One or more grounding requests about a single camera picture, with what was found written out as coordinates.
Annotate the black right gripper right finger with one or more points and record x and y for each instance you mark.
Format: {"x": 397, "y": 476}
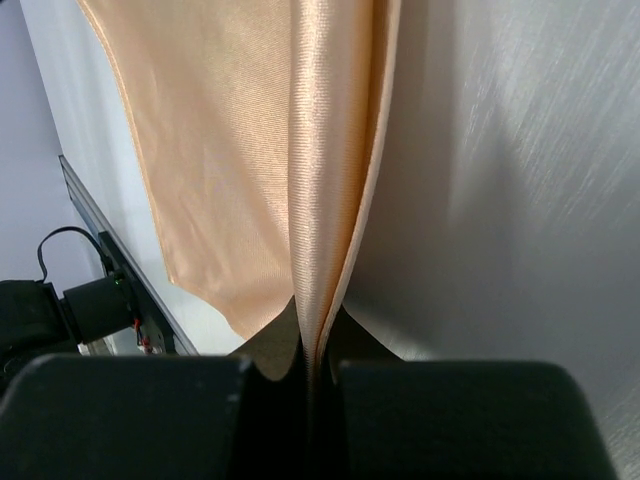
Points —
{"x": 382, "y": 417}

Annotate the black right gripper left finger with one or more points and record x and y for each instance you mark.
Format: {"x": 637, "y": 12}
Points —
{"x": 241, "y": 416}

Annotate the beige cloth napkin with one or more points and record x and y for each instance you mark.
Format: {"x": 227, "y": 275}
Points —
{"x": 259, "y": 128}

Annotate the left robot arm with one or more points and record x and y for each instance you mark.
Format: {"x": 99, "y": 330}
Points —
{"x": 35, "y": 321}

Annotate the front aluminium rail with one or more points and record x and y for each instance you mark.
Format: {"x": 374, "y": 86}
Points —
{"x": 95, "y": 222}

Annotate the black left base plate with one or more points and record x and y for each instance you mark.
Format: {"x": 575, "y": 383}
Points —
{"x": 152, "y": 330}

